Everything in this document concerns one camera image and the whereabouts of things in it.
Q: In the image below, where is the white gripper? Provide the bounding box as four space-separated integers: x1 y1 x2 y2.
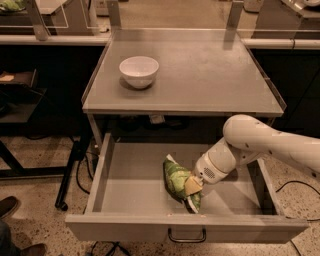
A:
185 138 236 196

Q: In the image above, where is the green jalapeno chip bag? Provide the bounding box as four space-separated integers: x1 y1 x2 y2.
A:
163 154 202 213

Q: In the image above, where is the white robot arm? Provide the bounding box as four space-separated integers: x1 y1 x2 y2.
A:
185 115 320 196

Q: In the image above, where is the open grey top drawer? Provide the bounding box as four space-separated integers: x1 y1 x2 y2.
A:
66 134 308 243

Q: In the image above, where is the grey cabinet counter unit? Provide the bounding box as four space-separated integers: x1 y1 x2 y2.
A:
82 0 285 145

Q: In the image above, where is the white ceramic bowl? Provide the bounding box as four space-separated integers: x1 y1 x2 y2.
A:
119 56 160 89

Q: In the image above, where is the brown shoe lower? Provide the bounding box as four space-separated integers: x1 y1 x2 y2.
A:
19 243 47 256

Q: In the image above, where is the brown shoe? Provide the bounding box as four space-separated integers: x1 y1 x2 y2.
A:
19 243 47 256
0 196 19 218

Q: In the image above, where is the brown shoe upper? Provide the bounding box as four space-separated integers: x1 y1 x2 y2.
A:
0 196 19 218

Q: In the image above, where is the green object top left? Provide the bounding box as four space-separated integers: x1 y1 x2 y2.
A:
0 0 25 12

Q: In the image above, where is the black drawer handle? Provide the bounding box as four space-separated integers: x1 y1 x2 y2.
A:
167 228 207 243

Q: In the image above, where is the black floor cable left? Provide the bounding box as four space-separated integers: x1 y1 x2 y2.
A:
75 151 100 195

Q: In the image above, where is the black floor cable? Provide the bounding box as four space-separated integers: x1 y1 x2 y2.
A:
75 151 100 195
275 180 320 223

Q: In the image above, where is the black table frame left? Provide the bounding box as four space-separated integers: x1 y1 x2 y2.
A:
0 68 91 212

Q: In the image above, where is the black floor cable right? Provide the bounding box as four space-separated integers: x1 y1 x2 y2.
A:
275 180 320 223

